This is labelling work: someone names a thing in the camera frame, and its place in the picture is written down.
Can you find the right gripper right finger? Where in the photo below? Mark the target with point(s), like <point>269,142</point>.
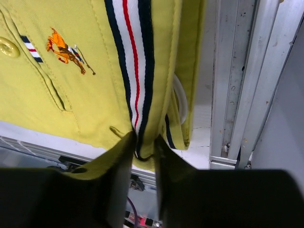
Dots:
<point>173,182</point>

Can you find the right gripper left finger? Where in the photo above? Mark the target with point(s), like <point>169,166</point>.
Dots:
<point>108,179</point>

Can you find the yellow-green trousers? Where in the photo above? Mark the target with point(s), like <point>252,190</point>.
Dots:
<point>94,70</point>

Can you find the aluminium frame rail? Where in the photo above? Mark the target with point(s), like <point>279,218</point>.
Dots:
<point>243,48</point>

